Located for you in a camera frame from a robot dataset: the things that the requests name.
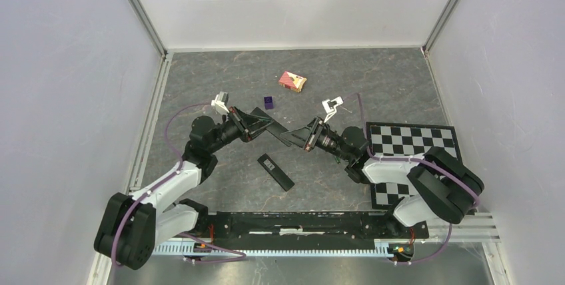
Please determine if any white slotted cable duct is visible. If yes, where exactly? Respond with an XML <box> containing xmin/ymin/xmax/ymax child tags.
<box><xmin>153</xmin><ymin>238</ymin><xmax>393</xmax><ymax>258</ymax></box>

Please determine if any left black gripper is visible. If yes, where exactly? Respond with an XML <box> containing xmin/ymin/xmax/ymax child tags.
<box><xmin>209</xmin><ymin>106</ymin><xmax>275</xmax><ymax>154</ymax></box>

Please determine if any checkerboard calibration board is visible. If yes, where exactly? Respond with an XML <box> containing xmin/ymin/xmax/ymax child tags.
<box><xmin>363</xmin><ymin>121</ymin><xmax>484</xmax><ymax>224</ymax></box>

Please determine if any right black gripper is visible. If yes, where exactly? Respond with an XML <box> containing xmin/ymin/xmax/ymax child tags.
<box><xmin>279</xmin><ymin>117</ymin><xmax>351</xmax><ymax>162</ymax></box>

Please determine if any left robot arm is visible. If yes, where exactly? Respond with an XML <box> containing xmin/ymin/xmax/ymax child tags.
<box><xmin>93</xmin><ymin>107</ymin><xmax>274</xmax><ymax>270</ymax></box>

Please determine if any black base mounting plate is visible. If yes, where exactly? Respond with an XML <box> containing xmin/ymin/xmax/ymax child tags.
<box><xmin>190</xmin><ymin>211</ymin><xmax>429</xmax><ymax>250</ymax></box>

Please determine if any right aluminium corner post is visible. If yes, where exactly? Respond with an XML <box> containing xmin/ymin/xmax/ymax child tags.
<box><xmin>421</xmin><ymin>0</ymin><xmax>460</xmax><ymax>57</ymax></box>

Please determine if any red white small box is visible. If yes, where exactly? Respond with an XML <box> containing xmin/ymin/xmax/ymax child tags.
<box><xmin>278</xmin><ymin>71</ymin><xmax>307</xmax><ymax>93</ymax></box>

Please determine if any aluminium corner post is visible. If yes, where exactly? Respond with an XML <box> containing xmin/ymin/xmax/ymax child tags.
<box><xmin>128</xmin><ymin>0</ymin><xmax>168</xmax><ymax>57</ymax></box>
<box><xmin>421</xmin><ymin>0</ymin><xmax>460</xmax><ymax>57</ymax></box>

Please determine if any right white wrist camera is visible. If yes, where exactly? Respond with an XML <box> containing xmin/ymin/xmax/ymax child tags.
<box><xmin>322</xmin><ymin>96</ymin><xmax>344</xmax><ymax>123</ymax></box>

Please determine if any black remote control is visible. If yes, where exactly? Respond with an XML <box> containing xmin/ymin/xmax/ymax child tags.
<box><xmin>251</xmin><ymin>107</ymin><xmax>292</xmax><ymax>147</ymax></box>
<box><xmin>257</xmin><ymin>154</ymin><xmax>295</xmax><ymax>192</ymax></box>

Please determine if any left aluminium corner post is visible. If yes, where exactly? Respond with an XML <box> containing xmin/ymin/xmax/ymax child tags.
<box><xmin>128</xmin><ymin>0</ymin><xmax>168</xmax><ymax>57</ymax></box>

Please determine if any purple toy block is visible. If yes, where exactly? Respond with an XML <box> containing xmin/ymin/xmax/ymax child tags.
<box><xmin>263</xmin><ymin>96</ymin><xmax>275</xmax><ymax>110</ymax></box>

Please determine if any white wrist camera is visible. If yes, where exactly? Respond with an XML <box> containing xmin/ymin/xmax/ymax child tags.
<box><xmin>211</xmin><ymin>91</ymin><xmax>229</xmax><ymax>115</ymax></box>
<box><xmin>322</xmin><ymin>96</ymin><xmax>344</xmax><ymax>123</ymax></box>

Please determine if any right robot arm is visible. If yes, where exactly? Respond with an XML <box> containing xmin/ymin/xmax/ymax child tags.
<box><xmin>281</xmin><ymin>117</ymin><xmax>484</xmax><ymax>237</ymax></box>

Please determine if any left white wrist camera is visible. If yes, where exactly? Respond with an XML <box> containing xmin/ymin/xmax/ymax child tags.
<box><xmin>211</xmin><ymin>91</ymin><xmax>229</xmax><ymax>115</ymax></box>

